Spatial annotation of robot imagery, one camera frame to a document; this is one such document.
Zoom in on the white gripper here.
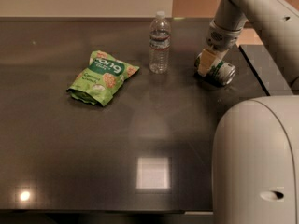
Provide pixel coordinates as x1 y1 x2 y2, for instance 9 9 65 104
197 21 241 77

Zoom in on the silver green 7up can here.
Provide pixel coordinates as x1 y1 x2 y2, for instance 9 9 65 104
194 54 236 86

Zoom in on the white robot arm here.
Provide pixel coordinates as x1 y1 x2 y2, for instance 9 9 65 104
198 0 299 224

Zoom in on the clear plastic water bottle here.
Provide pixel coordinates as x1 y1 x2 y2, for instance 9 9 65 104
149 11 171 74

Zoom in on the grey side table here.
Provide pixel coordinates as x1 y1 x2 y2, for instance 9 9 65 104
239 45 292 96

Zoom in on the green snack chip bag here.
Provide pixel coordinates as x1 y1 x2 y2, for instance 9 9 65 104
67 50 139 106

